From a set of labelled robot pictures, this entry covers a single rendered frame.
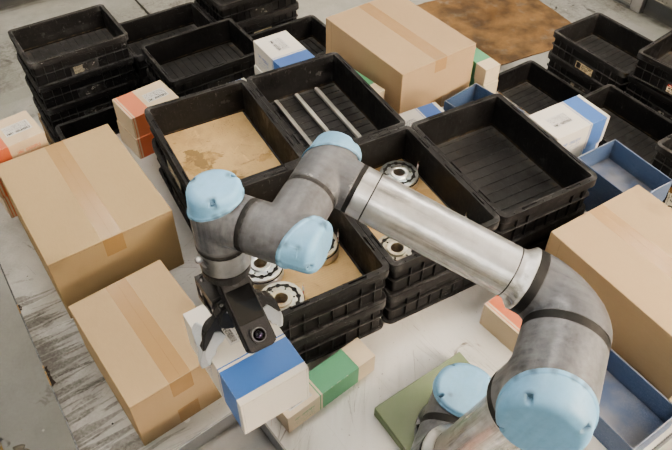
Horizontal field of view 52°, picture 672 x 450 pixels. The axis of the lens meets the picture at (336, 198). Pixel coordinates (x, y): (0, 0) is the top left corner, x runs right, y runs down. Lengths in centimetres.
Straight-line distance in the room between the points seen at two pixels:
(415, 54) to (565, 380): 146
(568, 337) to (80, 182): 127
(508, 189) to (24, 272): 126
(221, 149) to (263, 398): 98
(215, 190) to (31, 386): 179
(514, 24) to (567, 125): 223
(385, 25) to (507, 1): 219
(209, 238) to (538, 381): 45
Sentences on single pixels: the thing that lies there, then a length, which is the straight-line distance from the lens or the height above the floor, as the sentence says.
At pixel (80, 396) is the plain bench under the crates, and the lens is 167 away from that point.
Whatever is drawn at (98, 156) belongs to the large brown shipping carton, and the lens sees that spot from 188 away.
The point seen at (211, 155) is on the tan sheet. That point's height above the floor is 83.
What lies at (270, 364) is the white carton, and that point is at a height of 113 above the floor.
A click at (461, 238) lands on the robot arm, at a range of 94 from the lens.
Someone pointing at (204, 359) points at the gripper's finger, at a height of 114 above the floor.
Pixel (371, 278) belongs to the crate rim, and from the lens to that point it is 147.
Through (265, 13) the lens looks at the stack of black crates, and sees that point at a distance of 321.
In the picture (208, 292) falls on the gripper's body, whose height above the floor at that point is 125.
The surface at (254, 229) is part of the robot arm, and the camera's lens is 88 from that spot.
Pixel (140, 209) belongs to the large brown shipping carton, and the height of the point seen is 90.
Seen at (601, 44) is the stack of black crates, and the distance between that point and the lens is 342.
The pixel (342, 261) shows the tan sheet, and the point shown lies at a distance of 162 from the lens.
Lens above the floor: 207
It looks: 45 degrees down
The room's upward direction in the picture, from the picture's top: straight up
